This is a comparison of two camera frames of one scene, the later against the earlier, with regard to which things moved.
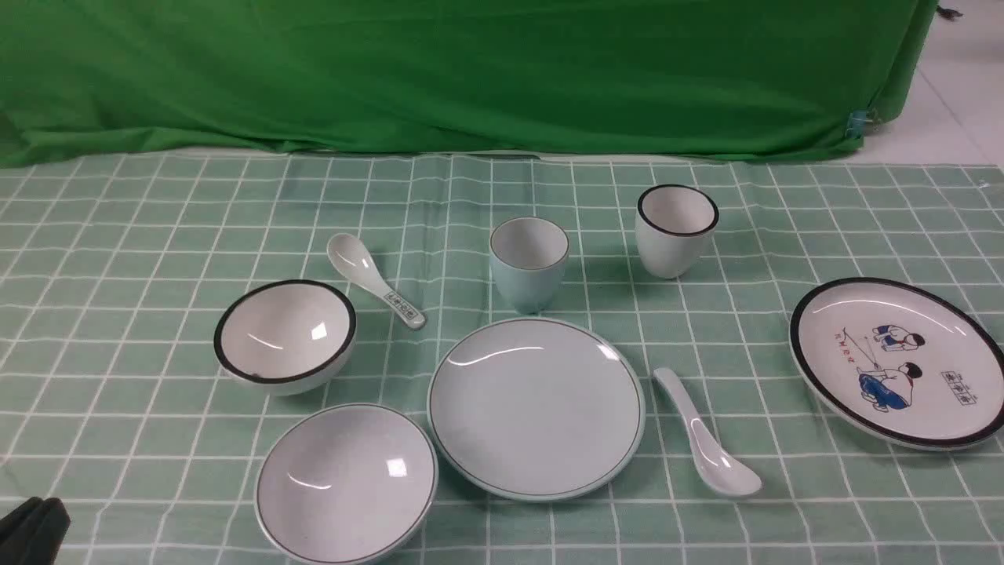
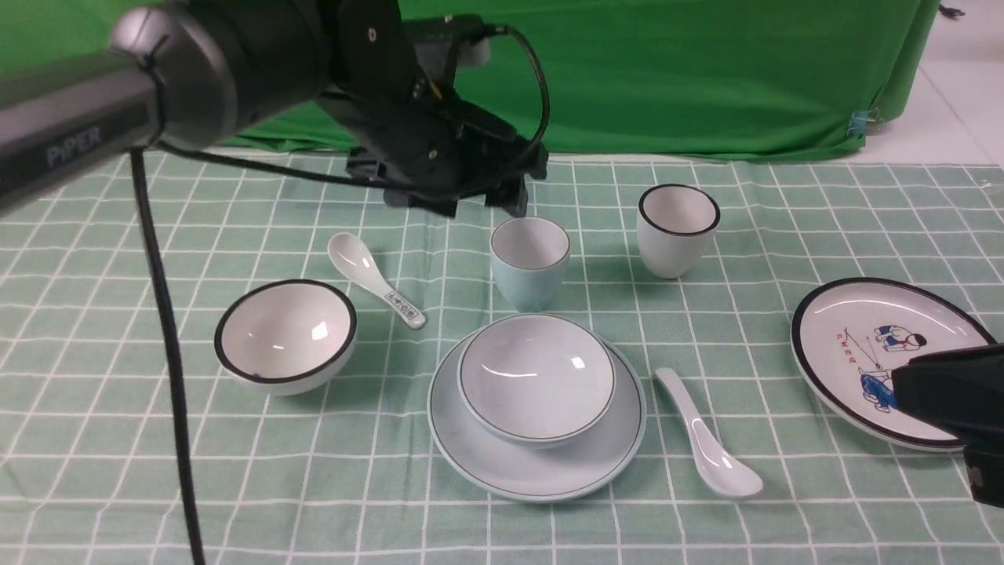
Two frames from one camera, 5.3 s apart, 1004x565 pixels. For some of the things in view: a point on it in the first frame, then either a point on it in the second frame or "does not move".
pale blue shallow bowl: [345, 484] → [536, 380]
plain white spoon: [721, 468] does not move
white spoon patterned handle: [351, 254] does not move
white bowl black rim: [284, 337] does not move
